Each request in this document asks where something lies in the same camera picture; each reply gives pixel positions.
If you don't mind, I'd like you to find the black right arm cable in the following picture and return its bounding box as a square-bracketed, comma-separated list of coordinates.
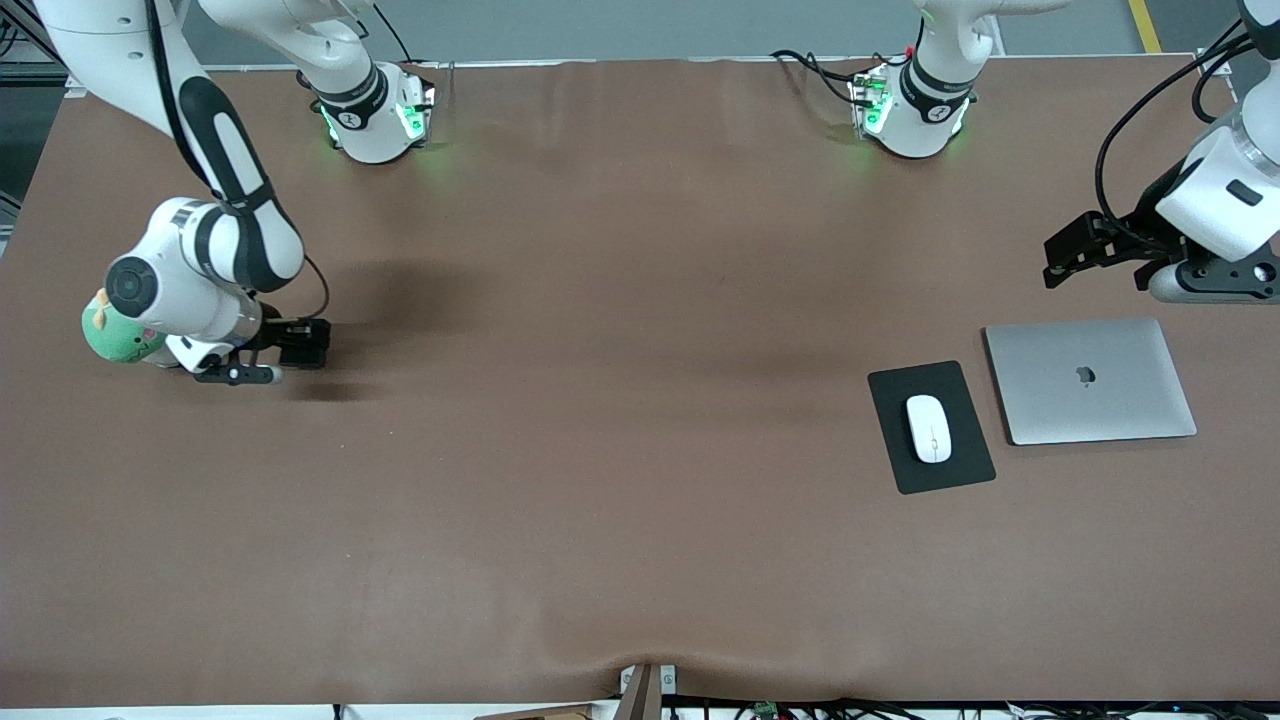
[148, 0, 332, 323]

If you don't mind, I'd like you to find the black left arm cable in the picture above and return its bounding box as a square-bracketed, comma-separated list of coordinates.
[1094, 18, 1253, 251]

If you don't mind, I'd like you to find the black mouse pad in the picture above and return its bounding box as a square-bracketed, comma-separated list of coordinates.
[867, 360, 997, 496]

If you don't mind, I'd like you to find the black base cable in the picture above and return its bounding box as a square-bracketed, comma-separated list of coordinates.
[770, 48, 916, 106]
[365, 0, 413, 63]

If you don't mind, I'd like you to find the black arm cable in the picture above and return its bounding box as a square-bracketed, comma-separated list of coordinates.
[148, 0, 332, 323]
[1094, 18, 1253, 251]

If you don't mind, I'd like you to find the white computer mouse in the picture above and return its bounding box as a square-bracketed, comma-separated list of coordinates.
[905, 394, 953, 465]

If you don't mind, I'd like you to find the silver laptop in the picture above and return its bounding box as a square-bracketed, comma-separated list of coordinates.
[983, 318, 1198, 446]

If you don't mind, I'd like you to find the metal table edge bracket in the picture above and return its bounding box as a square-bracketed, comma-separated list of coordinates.
[618, 663, 678, 720]

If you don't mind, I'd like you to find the green dinosaur plush toy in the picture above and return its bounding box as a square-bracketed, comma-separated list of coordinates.
[82, 290, 186, 369]

